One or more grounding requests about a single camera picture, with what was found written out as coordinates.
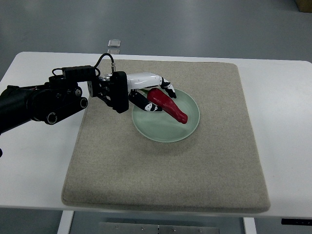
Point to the light green plate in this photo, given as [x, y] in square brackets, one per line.
[161, 127]

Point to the clear floor socket cover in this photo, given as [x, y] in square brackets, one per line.
[114, 43]

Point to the red chili pepper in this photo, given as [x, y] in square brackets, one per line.
[160, 99]

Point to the white table leg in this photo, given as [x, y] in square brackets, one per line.
[65, 222]
[249, 225]

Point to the cardboard box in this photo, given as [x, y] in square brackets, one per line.
[304, 5]

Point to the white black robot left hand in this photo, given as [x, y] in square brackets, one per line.
[139, 81]

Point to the white table leg right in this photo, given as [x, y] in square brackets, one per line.
[249, 225]

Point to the white table leg left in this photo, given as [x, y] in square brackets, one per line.
[65, 222]

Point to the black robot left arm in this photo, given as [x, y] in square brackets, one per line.
[61, 97]

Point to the black table control panel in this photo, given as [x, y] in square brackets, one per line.
[298, 222]

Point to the beige felt mat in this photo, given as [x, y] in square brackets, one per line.
[215, 169]

